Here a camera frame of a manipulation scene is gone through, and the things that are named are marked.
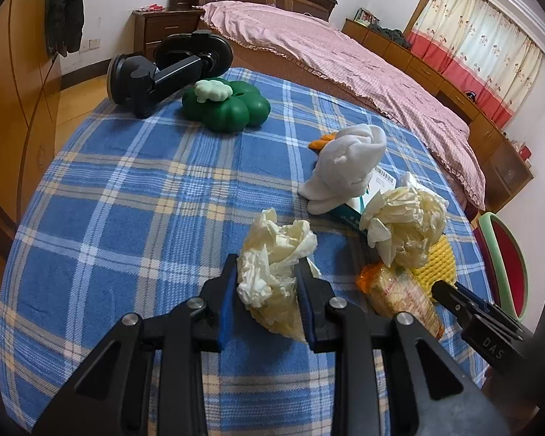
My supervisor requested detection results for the dark wooden nightstand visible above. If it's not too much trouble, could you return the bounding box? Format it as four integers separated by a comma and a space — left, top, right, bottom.
131, 8, 206, 60

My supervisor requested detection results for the light wooden wardrobe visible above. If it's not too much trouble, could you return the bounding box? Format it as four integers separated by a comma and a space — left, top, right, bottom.
0, 0, 62, 246

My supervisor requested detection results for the white teal medicine box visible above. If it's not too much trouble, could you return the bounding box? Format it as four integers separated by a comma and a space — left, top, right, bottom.
329, 166, 398, 233

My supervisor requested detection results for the blue plaid blanket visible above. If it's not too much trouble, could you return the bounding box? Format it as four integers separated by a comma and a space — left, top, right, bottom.
0, 67, 496, 436

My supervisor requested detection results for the black suction phone mount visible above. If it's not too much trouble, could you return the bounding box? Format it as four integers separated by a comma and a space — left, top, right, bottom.
106, 29, 233, 119

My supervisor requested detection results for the cream tissue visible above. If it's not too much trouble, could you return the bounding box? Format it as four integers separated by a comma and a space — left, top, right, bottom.
359, 173, 449, 270
236, 208, 319, 341

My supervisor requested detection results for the orange cracker packet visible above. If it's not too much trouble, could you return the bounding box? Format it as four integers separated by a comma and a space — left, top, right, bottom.
356, 263, 446, 339

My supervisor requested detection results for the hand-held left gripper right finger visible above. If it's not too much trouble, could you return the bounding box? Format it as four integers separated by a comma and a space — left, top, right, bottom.
295, 257, 516, 436

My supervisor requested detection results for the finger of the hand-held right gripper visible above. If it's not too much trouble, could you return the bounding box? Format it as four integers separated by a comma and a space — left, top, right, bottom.
431, 280, 482, 328
454, 282, 524, 333

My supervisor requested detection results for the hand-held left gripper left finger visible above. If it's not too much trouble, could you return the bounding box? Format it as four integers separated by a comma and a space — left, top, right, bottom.
32, 254, 239, 436

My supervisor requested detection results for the white rolled sock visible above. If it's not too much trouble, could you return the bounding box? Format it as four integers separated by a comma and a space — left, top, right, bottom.
298, 124, 388, 215

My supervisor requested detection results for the long low wooden cabinet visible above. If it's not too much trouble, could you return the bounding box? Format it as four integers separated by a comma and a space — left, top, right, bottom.
342, 18, 534, 212

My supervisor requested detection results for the dark hanging jacket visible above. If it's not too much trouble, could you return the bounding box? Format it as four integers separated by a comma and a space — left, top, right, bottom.
45, 0, 90, 55

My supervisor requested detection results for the cream and red curtain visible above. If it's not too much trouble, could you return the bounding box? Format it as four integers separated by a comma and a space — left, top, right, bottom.
404, 0, 543, 130

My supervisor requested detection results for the green clover-shaped container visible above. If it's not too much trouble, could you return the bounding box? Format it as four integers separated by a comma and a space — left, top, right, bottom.
182, 78, 272, 134

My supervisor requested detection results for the yellow knitted coaster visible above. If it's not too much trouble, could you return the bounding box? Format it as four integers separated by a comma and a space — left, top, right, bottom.
411, 234, 457, 303

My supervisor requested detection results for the pale green clover lid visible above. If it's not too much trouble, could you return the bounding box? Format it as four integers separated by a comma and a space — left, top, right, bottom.
194, 80, 230, 103

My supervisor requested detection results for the small orange toy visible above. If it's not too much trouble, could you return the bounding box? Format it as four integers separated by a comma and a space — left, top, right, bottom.
308, 133, 337, 150

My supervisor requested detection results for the pink ruffled bedspread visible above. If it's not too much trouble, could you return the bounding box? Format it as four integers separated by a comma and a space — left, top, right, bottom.
200, 1, 487, 212

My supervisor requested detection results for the dark cloth pile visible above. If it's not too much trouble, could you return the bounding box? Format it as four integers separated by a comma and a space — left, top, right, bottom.
368, 23, 412, 48

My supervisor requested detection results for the red chair with green rim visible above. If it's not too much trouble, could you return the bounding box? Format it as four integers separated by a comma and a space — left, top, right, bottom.
475, 212, 528, 321

